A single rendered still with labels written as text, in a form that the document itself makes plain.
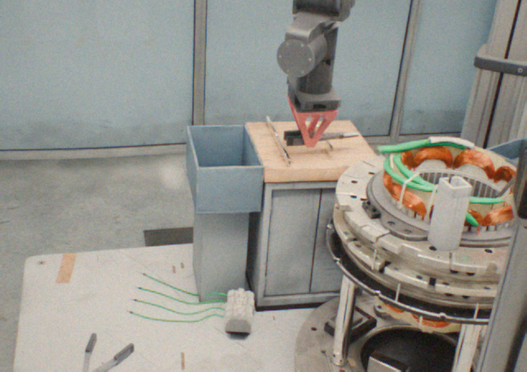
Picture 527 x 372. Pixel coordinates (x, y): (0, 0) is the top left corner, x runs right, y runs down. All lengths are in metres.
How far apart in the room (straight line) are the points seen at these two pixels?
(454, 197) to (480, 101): 0.59
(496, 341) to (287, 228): 0.72
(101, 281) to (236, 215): 0.31
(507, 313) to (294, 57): 0.60
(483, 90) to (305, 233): 0.47
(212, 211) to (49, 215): 2.00
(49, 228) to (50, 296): 1.70
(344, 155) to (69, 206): 2.10
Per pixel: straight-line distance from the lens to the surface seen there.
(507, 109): 1.46
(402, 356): 1.24
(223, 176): 1.13
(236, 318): 1.21
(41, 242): 2.94
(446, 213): 0.90
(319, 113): 1.12
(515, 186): 0.48
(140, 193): 3.24
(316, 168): 1.15
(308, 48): 1.01
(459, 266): 0.91
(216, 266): 1.25
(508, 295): 0.51
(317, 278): 1.28
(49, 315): 1.29
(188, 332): 1.24
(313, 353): 1.18
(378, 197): 1.00
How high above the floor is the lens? 1.57
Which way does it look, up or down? 27 degrees down
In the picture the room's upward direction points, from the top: 4 degrees clockwise
